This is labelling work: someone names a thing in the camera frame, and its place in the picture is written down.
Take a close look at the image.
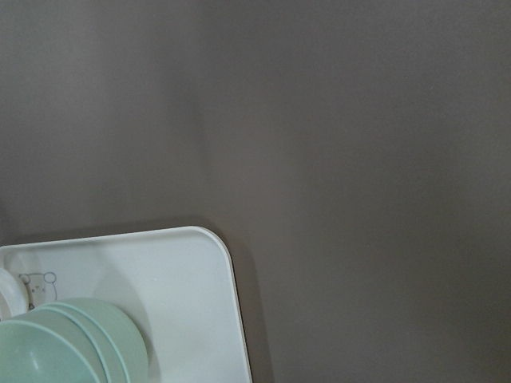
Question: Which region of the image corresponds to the green bowl end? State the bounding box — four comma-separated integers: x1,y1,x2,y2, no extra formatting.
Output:
40,305,128,382

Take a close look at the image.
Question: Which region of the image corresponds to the green bowl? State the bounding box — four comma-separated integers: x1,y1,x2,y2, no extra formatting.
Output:
54,298,149,382
1,310,107,382

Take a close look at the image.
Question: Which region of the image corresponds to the white spoon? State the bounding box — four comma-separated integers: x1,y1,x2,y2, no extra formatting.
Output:
0,268,29,321

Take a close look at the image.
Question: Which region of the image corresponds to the beige serving tray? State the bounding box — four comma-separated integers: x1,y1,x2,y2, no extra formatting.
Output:
1,227,252,382

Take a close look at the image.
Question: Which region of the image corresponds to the green bowl on tray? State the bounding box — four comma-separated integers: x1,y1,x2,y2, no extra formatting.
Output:
54,298,149,382

